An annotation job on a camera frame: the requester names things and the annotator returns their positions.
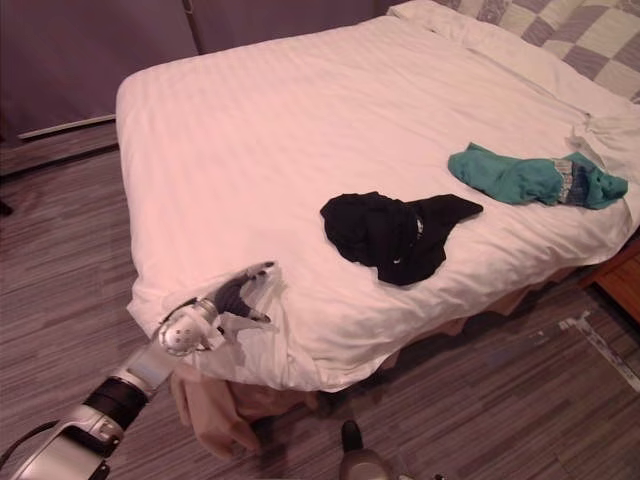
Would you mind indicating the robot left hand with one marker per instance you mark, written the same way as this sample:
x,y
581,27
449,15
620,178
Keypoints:
x,y
234,299

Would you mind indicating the white striped duvet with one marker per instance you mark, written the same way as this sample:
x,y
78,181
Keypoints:
x,y
320,200

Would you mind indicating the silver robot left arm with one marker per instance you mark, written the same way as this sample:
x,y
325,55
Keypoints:
x,y
107,400

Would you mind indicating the beige bed skirt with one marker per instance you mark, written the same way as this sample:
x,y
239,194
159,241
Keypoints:
x,y
225,410

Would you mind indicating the white crumpled cloth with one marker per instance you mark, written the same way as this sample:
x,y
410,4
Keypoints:
x,y
602,135

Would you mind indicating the black garment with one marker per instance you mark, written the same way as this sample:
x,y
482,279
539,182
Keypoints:
x,y
390,232

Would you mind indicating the grey curtain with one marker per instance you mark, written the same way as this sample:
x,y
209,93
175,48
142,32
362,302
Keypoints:
x,y
95,55

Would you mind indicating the teal green garment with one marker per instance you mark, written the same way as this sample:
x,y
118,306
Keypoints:
x,y
530,179

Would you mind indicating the white pillow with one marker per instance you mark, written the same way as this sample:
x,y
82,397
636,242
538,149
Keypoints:
x,y
475,37

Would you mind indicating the wooden nightstand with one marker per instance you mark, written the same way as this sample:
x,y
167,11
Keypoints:
x,y
617,280

